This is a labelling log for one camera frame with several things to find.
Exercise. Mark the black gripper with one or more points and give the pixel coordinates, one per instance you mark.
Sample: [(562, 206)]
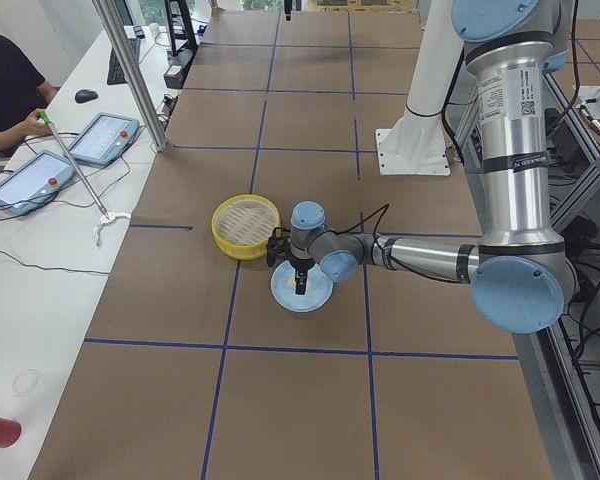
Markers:
[(300, 263)]

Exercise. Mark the pale steamed bun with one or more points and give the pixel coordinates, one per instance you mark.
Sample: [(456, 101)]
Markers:
[(291, 284)]

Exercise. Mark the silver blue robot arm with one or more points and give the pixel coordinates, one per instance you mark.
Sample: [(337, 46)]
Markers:
[(519, 275)]

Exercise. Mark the yellow bamboo steamer basket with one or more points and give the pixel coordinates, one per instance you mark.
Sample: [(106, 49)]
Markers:
[(242, 225)]

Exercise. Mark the light blue plate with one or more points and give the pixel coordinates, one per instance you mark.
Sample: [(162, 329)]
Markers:
[(318, 292)]

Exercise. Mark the black box on table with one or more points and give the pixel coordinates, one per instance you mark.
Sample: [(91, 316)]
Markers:
[(178, 68)]

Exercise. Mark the far teach pendant tablet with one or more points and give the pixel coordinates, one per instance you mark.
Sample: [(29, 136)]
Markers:
[(104, 139)]

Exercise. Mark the teach pendant tablet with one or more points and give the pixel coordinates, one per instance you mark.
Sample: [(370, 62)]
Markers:
[(104, 139), (35, 182)]

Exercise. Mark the near teach pendant tablet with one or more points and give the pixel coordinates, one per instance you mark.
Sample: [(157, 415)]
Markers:
[(35, 182)]

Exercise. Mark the black computer mouse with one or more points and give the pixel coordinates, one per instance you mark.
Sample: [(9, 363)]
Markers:
[(85, 95)]

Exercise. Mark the clear tape roll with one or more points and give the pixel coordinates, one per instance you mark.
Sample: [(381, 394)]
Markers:
[(25, 382)]

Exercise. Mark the person in black shirt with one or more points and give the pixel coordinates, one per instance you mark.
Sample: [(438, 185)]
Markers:
[(24, 92)]

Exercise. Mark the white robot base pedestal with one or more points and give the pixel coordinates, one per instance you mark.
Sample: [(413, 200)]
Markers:
[(415, 145)]

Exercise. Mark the aluminium frame post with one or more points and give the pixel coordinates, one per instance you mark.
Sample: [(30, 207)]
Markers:
[(114, 28)]

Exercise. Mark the green handled reacher grabber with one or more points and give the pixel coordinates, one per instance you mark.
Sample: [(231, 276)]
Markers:
[(107, 217)]

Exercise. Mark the aluminium side frame rack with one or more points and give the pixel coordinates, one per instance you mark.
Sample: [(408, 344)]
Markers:
[(562, 362)]

